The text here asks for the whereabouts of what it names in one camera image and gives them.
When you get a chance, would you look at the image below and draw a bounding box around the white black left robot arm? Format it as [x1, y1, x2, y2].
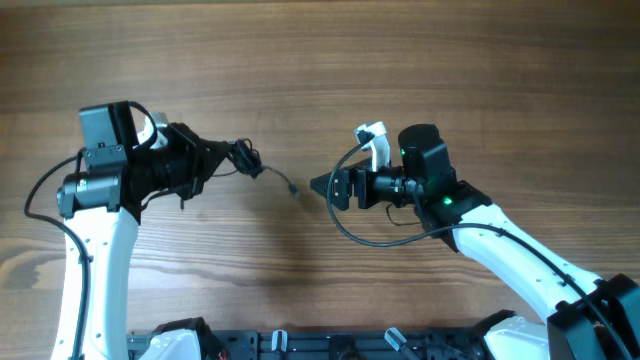
[52, 101, 246, 359]

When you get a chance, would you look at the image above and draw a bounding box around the black right camera cable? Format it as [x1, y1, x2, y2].
[326, 130, 636, 360]

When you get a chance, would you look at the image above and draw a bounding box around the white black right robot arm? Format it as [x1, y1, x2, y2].
[310, 122, 639, 359]

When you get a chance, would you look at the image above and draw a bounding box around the black camera cable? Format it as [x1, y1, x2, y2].
[23, 100, 161, 360]
[326, 130, 636, 360]

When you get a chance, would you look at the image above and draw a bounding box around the black USB cable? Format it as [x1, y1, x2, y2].
[209, 138, 300, 197]

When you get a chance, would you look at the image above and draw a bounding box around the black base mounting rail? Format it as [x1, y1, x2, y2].
[127, 327, 481, 360]

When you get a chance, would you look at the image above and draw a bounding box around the black left camera cable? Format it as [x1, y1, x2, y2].
[23, 100, 161, 360]

